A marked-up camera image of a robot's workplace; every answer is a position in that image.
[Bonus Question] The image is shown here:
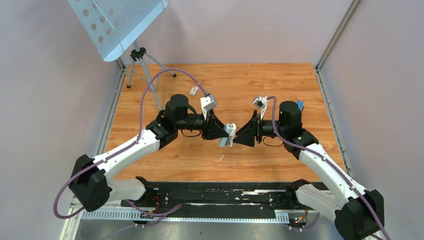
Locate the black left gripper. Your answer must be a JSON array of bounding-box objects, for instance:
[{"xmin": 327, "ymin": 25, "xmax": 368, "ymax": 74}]
[{"xmin": 176, "ymin": 109, "xmax": 229, "ymax": 141}]

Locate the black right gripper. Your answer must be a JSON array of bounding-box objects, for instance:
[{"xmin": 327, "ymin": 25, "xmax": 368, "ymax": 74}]
[{"xmin": 233, "ymin": 110, "xmax": 288, "ymax": 148}]

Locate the light blue white stapler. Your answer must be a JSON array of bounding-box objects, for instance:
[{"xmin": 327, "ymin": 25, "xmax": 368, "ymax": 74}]
[{"xmin": 219, "ymin": 123, "xmax": 237, "ymax": 148}]

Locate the small white staple box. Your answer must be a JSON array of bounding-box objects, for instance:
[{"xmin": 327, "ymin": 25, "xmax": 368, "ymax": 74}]
[{"xmin": 189, "ymin": 86, "xmax": 199, "ymax": 96}]

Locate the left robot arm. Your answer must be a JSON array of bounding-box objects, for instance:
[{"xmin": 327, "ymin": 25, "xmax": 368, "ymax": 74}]
[{"xmin": 68, "ymin": 94, "xmax": 236, "ymax": 212}]

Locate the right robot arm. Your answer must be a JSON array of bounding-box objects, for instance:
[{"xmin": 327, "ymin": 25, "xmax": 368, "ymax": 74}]
[{"xmin": 233, "ymin": 97, "xmax": 390, "ymax": 240}]

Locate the colourful toy block car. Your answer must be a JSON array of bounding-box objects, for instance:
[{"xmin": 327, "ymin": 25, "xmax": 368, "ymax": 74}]
[{"xmin": 296, "ymin": 100, "xmax": 304, "ymax": 111}]

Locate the light blue music stand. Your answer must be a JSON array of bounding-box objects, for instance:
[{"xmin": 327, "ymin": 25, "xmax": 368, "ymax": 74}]
[{"xmin": 66, "ymin": 0, "xmax": 177, "ymax": 116}]

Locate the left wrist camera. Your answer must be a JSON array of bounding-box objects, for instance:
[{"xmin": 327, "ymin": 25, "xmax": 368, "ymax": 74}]
[{"xmin": 200, "ymin": 94, "xmax": 218, "ymax": 120}]

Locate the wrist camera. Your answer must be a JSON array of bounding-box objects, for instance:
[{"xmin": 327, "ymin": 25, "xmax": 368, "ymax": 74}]
[
  {"xmin": 200, "ymin": 94, "xmax": 218, "ymax": 120},
  {"xmin": 252, "ymin": 95, "xmax": 268, "ymax": 120}
]

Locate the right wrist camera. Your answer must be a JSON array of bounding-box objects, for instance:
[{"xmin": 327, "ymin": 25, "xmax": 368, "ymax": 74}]
[{"xmin": 252, "ymin": 95, "xmax": 268, "ymax": 120}]

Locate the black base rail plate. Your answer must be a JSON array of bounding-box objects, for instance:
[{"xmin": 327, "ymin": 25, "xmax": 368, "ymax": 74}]
[{"xmin": 120, "ymin": 179, "xmax": 306, "ymax": 220}]

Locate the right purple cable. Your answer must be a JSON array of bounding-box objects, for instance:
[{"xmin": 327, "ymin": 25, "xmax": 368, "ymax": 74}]
[{"xmin": 266, "ymin": 96, "xmax": 393, "ymax": 240}]

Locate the purple cable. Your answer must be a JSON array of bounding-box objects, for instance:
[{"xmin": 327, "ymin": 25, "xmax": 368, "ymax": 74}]
[
  {"xmin": 266, "ymin": 96, "xmax": 393, "ymax": 240},
  {"xmin": 52, "ymin": 67, "xmax": 210, "ymax": 220}
]

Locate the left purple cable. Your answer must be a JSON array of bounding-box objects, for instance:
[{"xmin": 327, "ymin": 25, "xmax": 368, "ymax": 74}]
[{"xmin": 52, "ymin": 67, "xmax": 210, "ymax": 220}]

